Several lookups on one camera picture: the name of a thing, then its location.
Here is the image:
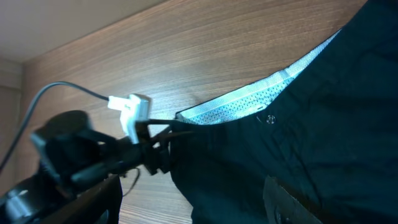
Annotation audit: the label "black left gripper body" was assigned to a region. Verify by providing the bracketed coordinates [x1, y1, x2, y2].
[118, 119, 171, 175]

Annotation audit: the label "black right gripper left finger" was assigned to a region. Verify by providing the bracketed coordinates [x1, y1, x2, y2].
[40, 175, 123, 224]

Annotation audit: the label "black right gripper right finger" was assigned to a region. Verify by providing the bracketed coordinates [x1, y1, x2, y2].
[263, 176, 322, 224]

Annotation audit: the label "black shorts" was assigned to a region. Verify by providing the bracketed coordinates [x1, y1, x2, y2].
[171, 1, 397, 223]

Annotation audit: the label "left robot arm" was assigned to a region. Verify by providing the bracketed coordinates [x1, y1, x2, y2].
[1, 110, 170, 223]

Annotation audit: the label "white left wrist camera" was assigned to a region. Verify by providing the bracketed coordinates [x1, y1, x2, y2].
[108, 94, 152, 144]

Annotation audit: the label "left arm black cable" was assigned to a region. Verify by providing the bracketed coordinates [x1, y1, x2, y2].
[0, 81, 110, 175]

